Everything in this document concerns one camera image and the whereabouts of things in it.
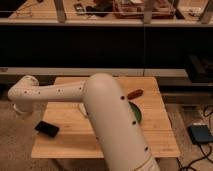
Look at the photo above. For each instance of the green round bowl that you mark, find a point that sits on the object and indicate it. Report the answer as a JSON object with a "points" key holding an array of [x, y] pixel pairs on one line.
{"points": [[137, 113]]}

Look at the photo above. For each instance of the brown oblong object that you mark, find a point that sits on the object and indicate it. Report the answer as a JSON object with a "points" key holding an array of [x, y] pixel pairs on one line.
{"points": [[134, 94]]}

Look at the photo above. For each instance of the black device on shelf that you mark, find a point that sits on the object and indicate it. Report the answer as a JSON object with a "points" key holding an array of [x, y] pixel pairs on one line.
{"points": [[79, 9]]}

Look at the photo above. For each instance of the wooden table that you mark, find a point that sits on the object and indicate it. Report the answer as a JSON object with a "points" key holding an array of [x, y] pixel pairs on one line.
{"points": [[76, 139]]}

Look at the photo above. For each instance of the red tray on shelf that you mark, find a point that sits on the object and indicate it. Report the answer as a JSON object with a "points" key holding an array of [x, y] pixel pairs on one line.
{"points": [[136, 9]]}

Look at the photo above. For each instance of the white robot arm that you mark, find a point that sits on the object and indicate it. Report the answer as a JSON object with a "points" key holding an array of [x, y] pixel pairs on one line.
{"points": [[117, 131]]}

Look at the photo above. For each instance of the black rectangular eraser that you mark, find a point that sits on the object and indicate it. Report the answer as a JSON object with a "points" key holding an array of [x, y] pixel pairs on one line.
{"points": [[47, 129]]}

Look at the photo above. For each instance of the blue box on floor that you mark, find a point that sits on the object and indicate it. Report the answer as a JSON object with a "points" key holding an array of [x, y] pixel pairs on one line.
{"points": [[200, 134]]}

